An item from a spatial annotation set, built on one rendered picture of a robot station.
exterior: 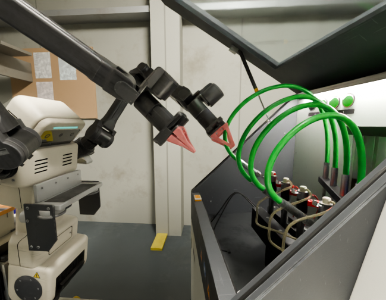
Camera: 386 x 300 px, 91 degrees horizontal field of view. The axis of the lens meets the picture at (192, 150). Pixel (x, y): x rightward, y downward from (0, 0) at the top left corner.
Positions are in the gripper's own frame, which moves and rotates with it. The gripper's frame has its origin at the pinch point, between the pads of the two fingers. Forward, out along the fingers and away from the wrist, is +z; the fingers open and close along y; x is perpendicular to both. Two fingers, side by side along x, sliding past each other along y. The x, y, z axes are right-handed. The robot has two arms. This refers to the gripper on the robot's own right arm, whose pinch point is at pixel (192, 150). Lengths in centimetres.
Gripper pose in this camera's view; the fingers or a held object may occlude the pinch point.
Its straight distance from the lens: 51.1
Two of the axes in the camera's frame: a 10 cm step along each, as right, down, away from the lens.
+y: 6.8, -7.0, -2.1
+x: 1.7, -1.2, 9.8
